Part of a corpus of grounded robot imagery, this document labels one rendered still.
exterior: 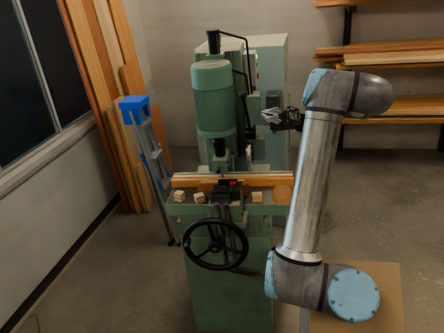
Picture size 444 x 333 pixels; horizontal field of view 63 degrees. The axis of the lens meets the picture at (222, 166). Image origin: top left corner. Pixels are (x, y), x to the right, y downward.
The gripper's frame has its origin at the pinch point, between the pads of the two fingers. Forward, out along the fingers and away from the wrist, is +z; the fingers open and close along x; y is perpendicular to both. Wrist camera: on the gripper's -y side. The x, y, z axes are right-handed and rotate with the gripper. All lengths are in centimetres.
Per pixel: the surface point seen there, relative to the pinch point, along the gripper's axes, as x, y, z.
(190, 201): 31, -43, 10
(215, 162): 13.8, -30.6, 4.8
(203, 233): 45, -48, 0
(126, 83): -92, -170, 19
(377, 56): -119, -51, -158
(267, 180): 19.6, -24.6, -21.2
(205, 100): -5.4, -11.8, 20.9
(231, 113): -3.3, -12.5, 7.6
